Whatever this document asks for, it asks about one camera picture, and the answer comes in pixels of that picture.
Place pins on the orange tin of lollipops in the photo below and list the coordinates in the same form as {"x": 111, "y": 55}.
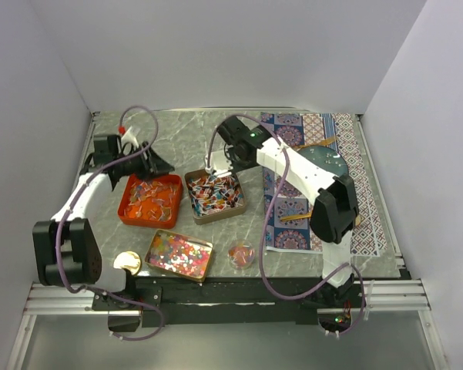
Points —
{"x": 151, "y": 203}

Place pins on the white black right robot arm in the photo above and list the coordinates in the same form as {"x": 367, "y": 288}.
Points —
{"x": 334, "y": 198}

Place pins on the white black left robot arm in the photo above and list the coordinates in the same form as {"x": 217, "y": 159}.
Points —
{"x": 66, "y": 252}

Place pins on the clear plastic jar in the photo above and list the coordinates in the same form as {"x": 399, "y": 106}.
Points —
{"x": 241, "y": 254}

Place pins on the beige tin of small lollipops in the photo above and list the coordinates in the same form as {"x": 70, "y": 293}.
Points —
{"x": 214, "y": 198}

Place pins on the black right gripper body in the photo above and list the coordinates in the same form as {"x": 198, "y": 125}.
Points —
{"x": 236, "y": 163}

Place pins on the silver metal scoop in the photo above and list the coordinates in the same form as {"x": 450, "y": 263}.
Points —
{"x": 219, "y": 175}

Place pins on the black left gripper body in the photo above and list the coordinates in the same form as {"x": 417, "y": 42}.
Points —
{"x": 133, "y": 166}

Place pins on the gold jar lid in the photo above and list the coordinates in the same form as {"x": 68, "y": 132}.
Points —
{"x": 128, "y": 260}

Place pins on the gold tin of star candies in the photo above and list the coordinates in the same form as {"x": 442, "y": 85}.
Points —
{"x": 186, "y": 257}

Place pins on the black aluminium mounting rail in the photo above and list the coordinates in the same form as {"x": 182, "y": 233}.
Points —
{"x": 228, "y": 300}

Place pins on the teal ceramic plate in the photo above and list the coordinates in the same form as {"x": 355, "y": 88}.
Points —
{"x": 325, "y": 158}

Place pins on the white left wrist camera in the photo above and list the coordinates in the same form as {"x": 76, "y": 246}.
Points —
{"x": 129, "y": 136}

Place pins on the patterned blue placemat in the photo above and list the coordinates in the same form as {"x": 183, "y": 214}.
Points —
{"x": 283, "y": 199}

